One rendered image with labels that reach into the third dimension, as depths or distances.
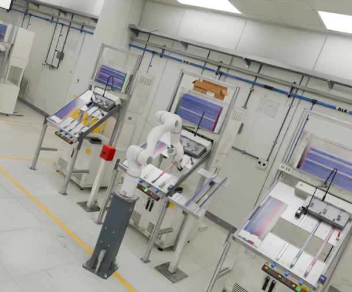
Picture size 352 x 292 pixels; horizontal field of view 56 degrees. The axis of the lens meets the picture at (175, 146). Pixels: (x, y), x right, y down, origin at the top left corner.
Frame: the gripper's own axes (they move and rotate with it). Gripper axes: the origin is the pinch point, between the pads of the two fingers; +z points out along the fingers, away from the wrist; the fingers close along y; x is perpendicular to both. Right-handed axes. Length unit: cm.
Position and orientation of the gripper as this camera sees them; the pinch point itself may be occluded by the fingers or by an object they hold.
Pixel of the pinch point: (179, 168)
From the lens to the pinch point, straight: 333.4
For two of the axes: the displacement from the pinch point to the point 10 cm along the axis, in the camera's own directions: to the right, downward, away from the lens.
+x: -6.5, 7.0, -3.0
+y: -7.1, -4.1, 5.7
